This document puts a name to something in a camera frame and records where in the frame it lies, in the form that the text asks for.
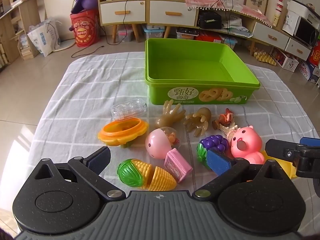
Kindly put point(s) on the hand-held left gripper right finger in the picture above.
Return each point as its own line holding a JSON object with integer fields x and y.
{"x": 220, "y": 163}

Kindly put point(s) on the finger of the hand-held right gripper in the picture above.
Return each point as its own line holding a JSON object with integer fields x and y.
{"x": 311, "y": 141}
{"x": 280, "y": 148}

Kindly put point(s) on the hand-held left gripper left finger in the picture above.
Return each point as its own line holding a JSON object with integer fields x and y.
{"x": 100, "y": 159}

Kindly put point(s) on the yellow plastic bowl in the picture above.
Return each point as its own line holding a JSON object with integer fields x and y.
{"x": 287, "y": 168}

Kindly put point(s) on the purple grape toy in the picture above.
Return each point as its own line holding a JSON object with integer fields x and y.
{"x": 215, "y": 141}

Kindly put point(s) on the orange pumpkin-shaped bowl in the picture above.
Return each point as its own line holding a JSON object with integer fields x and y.
{"x": 120, "y": 136}

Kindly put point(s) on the pink pig toy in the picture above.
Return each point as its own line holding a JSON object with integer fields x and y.
{"x": 247, "y": 145}

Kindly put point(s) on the white spiky figurine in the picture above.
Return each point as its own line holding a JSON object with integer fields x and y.
{"x": 228, "y": 131}

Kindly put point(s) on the toy corn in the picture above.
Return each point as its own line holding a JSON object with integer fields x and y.
{"x": 135, "y": 172}

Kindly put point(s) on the small pink toy box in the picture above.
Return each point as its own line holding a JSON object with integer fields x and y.
{"x": 177, "y": 166}

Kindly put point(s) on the pink ball capsule toy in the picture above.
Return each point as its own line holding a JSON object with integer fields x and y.
{"x": 156, "y": 143}

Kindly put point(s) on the green plastic box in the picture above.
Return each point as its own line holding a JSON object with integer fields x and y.
{"x": 190, "y": 65}

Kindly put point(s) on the small fox figurine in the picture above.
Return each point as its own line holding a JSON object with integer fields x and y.
{"x": 223, "y": 118}

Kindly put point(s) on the tan rubber hand toy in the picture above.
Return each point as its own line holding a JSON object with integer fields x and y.
{"x": 166, "y": 118}
{"x": 198, "y": 123}

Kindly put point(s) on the clear plastic case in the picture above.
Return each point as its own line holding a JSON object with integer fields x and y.
{"x": 128, "y": 108}

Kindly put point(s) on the grey plaid cloth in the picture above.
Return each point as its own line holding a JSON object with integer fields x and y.
{"x": 87, "y": 97}

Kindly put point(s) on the blue white printed box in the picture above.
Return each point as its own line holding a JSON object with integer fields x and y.
{"x": 310, "y": 71}

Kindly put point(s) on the red cardboard box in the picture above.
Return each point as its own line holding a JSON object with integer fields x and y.
{"x": 315, "y": 56}

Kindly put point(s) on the white red printed box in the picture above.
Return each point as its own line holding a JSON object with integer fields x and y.
{"x": 285, "y": 60}

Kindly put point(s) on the microwave oven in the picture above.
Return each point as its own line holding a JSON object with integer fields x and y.
{"x": 303, "y": 32}

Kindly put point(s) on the low white drawer cabinet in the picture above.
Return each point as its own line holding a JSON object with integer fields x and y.
{"x": 270, "y": 36}

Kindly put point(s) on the clear storage box pink lid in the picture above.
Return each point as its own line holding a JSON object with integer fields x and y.
{"x": 125, "y": 35}

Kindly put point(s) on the white printer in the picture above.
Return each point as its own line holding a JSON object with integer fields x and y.
{"x": 303, "y": 10}

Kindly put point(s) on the red printed bucket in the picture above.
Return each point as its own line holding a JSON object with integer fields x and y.
{"x": 83, "y": 28}

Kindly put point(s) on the white paper bag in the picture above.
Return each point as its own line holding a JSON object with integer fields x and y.
{"x": 43, "y": 38}

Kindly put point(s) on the clear storage box blue lid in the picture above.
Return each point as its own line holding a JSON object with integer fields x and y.
{"x": 153, "y": 32}

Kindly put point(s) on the red hanging ornament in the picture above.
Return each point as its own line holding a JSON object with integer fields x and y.
{"x": 278, "y": 5}

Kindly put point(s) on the black case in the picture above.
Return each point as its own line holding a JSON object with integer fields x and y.
{"x": 210, "y": 20}

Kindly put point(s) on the white wooden drawer cabinet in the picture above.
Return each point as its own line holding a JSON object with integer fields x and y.
{"x": 170, "y": 13}

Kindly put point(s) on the wooden shelf desk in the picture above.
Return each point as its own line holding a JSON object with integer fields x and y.
{"x": 17, "y": 25}

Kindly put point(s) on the purple ball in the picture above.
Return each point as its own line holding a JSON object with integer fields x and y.
{"x": 90, "y": 0}

